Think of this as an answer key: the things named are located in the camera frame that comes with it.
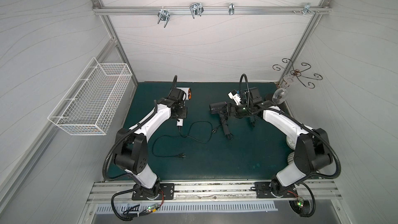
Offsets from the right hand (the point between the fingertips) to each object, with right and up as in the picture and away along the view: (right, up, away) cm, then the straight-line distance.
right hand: (223, 112), depth 84 cm
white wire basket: (-62, +5, -14) cm, 64 cm away
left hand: (-23, -1, +5) cm, 23 cm away
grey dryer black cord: (-4, -13, +10) cm, 17 cm away
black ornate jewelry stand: (+32, +9, +2) cm, 34 cm away
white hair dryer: (-19, +10, +5) cm, 22 cm away
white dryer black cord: (-23, -24, +1) cm, 33 cm away
